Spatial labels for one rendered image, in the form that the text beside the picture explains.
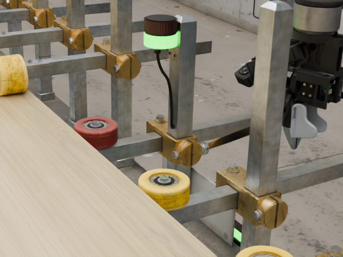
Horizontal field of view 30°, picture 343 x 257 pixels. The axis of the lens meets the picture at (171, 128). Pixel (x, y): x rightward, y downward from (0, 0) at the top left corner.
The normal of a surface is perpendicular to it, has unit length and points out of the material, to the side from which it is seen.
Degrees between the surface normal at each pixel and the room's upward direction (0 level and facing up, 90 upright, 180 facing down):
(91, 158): 0
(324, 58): 90
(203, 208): 90
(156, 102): 0
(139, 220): 0
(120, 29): 90
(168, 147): 90
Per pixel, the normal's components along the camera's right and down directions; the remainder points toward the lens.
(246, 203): -0.86, 0.18
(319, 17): -0.18, 0.37
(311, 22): -0.40, 0.35
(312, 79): -0.63, 0.28
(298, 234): 0.03, -0.92
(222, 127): 0.51, 0.34
